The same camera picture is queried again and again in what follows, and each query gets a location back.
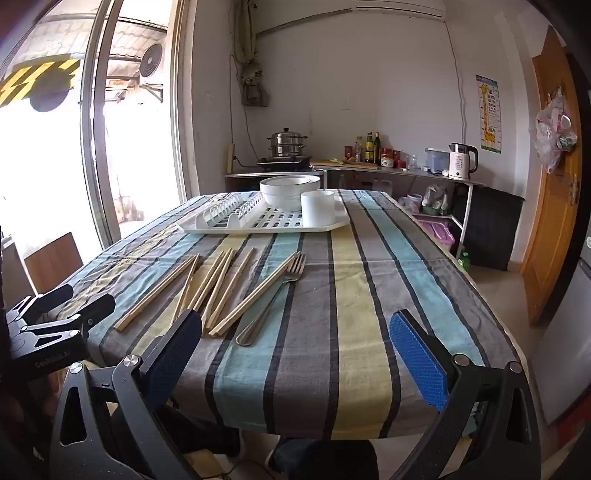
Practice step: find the metal stove stand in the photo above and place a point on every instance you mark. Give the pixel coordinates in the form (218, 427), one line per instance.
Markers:
(249, 177)

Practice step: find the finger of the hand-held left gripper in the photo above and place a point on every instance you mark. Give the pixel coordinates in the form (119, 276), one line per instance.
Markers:
(51, 297)
(92, 309)

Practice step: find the gas stove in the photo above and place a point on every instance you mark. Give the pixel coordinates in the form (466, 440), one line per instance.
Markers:
(284, 162)

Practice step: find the white cylindrical cup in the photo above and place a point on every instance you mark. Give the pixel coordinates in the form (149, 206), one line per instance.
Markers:
(317, 210)

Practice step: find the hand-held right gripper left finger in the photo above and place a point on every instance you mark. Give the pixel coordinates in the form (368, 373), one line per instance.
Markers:
(173, 364)

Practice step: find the metal fork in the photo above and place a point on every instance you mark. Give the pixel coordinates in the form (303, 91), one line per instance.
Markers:
(297, 271)

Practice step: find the small seasoning bottle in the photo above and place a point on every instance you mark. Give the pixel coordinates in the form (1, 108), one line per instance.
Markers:
(358, 148)

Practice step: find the clear plastic container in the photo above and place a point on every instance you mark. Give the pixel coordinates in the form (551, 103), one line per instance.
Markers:
(436, 160)

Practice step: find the beige power strip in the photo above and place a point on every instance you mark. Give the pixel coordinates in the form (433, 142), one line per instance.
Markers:
(230, 159)

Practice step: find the green oil bottle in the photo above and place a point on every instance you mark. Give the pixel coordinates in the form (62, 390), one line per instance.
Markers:
(369, 147)

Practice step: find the pink storage box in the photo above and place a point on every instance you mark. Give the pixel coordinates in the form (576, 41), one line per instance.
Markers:
(436, 230)

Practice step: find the yellow black striped sign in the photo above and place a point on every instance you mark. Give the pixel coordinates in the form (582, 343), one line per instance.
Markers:
(32, 81)

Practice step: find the purple lid cup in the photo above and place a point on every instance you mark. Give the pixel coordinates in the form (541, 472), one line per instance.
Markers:
(414, 203)

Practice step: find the dark sauce bottle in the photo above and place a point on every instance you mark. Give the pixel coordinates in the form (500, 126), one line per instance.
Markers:
(377, 148)

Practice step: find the red lid jar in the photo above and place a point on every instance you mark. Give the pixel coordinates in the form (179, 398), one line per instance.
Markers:
(387, 158)

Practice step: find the white refrigerator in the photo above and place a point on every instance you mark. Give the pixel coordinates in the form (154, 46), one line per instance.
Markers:
(568, 332)

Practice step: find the hanging grey cloth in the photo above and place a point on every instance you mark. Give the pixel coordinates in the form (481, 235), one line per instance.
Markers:
(254, 78)

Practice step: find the bunch of wooden chopsticks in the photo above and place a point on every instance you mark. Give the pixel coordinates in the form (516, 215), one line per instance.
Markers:
(251, 296)

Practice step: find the small red jar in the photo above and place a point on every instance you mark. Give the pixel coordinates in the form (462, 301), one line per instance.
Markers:
(348, 152)

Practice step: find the white bowl dark rim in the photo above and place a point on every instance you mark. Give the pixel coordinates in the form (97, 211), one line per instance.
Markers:
(295, 182)
(281, 202)

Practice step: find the white electric kettle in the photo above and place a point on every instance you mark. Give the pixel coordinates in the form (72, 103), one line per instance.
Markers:
(461, 164)

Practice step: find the hanging plastic bag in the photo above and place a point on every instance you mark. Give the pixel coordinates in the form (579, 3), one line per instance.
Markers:
(551, 134)

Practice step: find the outdoor fan unit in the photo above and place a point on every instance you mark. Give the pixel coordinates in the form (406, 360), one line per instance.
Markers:
(151, 60)

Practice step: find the black cabinet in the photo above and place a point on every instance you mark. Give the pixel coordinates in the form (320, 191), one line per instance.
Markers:
(489, 226)

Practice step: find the striped tablecloth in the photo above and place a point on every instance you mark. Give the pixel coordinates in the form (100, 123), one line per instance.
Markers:
(346, 300)

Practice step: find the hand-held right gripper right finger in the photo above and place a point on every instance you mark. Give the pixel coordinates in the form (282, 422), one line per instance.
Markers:
(418, 364)

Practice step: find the wooden cutting board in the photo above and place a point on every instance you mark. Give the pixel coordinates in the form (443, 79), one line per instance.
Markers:
(332, 163)

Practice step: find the brown wooden board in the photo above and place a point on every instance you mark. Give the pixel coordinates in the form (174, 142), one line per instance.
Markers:
(53, 263)

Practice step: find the white plastic dish rack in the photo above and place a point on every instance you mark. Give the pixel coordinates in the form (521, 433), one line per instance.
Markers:
(277, 219)

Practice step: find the metal sliding door frame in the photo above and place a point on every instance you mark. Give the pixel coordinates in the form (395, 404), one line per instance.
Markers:
(99, 138)

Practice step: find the wooden door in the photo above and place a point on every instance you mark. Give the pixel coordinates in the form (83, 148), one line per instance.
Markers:
(549, 207)

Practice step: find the bag of kitchen goods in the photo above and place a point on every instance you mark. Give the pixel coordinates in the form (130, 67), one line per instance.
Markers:
(436, 201)

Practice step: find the white air conditioner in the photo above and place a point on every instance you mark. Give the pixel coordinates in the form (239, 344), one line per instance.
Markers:
(397, 5)

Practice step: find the steel steamer pot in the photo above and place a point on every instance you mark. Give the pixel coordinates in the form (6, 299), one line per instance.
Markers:
(286, 143)

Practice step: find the steel shelf counter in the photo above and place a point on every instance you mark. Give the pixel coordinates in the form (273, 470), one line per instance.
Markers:
(415, 171)

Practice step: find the giraffe wall poster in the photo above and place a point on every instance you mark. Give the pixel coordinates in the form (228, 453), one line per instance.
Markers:
(488, 115)

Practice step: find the green plastic bottle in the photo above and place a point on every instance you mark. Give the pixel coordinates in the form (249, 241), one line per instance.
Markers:
(465, 261)

